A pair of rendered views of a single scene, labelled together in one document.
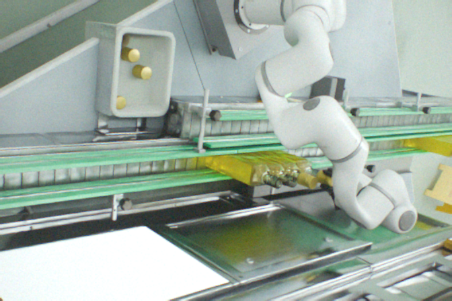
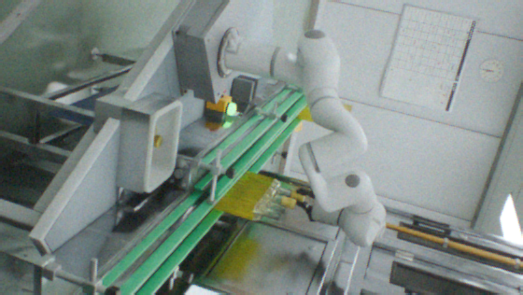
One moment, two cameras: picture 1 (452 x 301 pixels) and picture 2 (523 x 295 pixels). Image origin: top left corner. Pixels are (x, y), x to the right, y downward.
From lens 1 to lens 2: 0.90 m
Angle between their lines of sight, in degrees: 32
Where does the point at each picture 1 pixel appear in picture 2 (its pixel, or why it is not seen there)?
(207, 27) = (186, 75)
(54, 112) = (92, 203)
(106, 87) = (135, 168)
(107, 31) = (134, 116)
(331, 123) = (368, 194)
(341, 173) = (359, 218)
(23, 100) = (75, 205)
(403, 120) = not seen: hidden behind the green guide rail
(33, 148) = (115, 257)
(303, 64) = (348, 154)
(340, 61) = not seen: hidden behind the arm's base
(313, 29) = (355, 125)
